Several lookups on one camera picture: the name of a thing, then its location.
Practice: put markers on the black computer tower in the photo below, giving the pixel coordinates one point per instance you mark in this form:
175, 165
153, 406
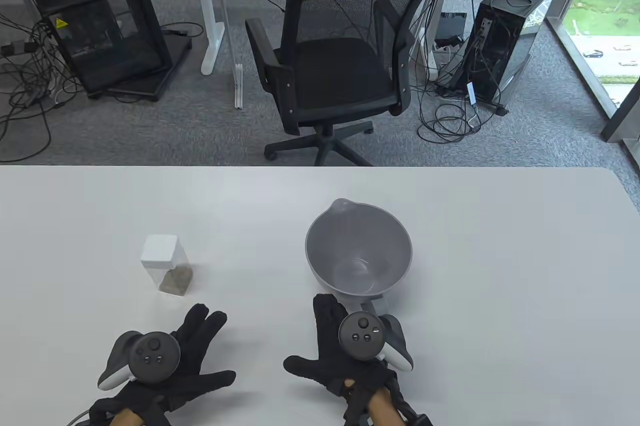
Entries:
500, 46

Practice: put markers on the black box on floor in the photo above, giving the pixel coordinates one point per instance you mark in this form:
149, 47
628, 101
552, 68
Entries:
451, 26

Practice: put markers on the clear square glass jar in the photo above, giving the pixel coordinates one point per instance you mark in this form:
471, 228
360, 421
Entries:
172, 271

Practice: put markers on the person's left hand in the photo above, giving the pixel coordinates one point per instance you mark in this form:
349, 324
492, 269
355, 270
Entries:
202, 346

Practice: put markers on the white desk leg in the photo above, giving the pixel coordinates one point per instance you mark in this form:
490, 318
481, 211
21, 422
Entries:
212, 6
437, 21

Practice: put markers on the person's right hand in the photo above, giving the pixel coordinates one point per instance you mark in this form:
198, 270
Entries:
325, 361

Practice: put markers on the brown raisins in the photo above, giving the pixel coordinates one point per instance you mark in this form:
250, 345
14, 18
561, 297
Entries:
176, 282

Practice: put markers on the white floor bar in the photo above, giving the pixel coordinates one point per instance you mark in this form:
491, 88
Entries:
238, 86

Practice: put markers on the black glass enclosure cabinet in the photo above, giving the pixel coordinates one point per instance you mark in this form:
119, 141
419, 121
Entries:
100, 31

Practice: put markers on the grey power strip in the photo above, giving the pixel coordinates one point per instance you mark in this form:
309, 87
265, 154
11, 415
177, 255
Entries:
17, 48

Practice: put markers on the white square jar lid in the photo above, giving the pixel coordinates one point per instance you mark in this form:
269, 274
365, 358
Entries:
159, 250

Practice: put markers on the grey salad bowl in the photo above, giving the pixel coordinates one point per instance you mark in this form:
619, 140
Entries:
357, 251

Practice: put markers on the grey white hand controller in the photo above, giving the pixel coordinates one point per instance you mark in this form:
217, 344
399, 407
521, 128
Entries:
150, 353
362, 336

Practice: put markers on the black forearm sensor pack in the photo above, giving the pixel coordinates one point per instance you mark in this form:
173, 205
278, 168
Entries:
417, 418

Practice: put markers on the black mesh office chair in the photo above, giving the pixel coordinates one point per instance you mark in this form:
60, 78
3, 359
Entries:
340, 71

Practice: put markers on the black flat floor platform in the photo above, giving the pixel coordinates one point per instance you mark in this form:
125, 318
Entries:
177, 54

